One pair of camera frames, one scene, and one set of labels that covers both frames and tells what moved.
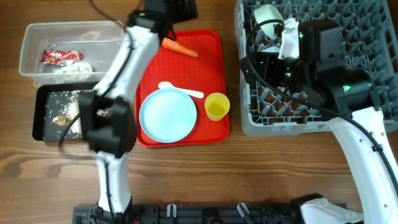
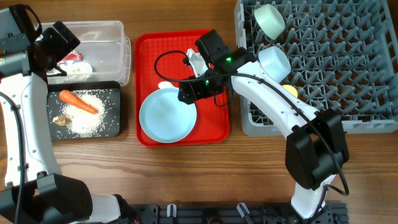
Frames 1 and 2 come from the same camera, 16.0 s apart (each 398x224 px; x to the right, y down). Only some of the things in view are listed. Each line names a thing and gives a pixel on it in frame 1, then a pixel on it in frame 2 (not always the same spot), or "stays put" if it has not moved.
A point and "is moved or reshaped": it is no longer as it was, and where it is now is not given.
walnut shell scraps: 61,121 stays put
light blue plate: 168,116 stays put
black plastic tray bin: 55,106 stays put
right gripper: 259,64 → 188,91
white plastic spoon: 168,85 stays put
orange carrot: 176,46 → 68,96
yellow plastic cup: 216,106 is moved or reshaped
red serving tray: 206,73 stays put
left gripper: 184,7 → 51,35
